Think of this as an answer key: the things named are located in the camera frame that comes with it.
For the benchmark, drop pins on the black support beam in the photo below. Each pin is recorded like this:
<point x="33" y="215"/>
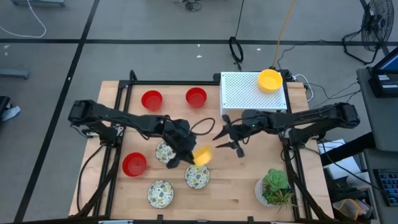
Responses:
<point x="348" y="150"/>

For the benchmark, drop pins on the red plastic bowl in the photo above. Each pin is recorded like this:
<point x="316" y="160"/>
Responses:
<point x="196" y="97"/>
<point x="134" y="164"/>
<point x="151" y="99"/>

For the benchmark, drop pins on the leaf-patterned ceramic bowl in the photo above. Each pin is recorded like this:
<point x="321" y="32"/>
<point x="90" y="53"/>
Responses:
<point x="160" y="194"/>
<point x="197" y="179"/>
<point x="161" y="153"/>

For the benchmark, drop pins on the white perforated metal shelf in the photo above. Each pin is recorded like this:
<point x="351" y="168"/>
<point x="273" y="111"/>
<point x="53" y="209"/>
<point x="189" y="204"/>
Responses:
<point x="239" y="93"/>

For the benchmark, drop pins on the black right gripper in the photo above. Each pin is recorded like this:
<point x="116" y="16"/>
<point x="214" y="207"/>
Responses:
<point x="241" y="130"/>

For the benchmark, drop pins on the succulent plant in white pot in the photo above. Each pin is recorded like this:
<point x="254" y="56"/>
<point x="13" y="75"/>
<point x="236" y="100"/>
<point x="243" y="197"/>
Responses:
<point x="275" y="186"/>

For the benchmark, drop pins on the white box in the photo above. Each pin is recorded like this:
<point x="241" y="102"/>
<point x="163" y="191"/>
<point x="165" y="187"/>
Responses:
<point x="340" y="163"/>

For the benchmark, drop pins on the black floor fan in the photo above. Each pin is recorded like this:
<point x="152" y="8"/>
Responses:
<point x="377" y="25"/>

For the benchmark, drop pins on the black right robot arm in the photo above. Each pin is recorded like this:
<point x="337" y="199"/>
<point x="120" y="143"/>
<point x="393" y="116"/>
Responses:
<point x="311" y="119"/>

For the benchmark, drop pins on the grey desk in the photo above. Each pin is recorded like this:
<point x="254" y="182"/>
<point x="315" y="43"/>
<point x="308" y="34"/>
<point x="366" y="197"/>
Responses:
<point x="382" y="124"/>

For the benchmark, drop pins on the laptop screen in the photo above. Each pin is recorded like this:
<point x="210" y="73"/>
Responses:
<point x="388" y="63"/>

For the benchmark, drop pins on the brown bag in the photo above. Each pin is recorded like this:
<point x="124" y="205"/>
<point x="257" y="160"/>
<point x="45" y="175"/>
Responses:
<point x="353" y="210"/>

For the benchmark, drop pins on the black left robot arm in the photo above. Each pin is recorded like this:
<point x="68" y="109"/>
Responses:
<point x="130" y="119"/>

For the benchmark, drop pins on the grey floor base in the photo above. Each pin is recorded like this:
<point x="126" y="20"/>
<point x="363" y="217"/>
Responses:
<point x="38" y="2"/>

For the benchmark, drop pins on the black keyboard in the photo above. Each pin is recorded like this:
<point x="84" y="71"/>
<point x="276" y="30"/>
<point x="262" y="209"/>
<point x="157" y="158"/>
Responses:
<point x="388" y="186"/>

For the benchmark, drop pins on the grey floor bar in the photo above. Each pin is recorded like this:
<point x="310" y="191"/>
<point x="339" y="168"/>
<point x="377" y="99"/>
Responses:
<point x="14" y="74"/>

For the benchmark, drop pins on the black aluminium table frame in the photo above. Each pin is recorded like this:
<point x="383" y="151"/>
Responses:
<point x="174" y="82"/>

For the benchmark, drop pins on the yellow plastic bowl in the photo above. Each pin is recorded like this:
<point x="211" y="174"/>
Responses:
<point x="202" y="155"/>
<point x="270" y="81"/>

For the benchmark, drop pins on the white shoe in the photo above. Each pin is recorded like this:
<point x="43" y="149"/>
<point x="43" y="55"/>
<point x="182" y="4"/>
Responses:
<point x="11" y="112"/>

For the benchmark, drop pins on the black box with labels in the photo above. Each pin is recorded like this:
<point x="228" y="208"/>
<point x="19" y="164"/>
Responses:
<point x="384" y="85"/>

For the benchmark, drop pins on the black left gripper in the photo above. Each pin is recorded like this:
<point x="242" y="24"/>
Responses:
<point x="180" y="138"/>

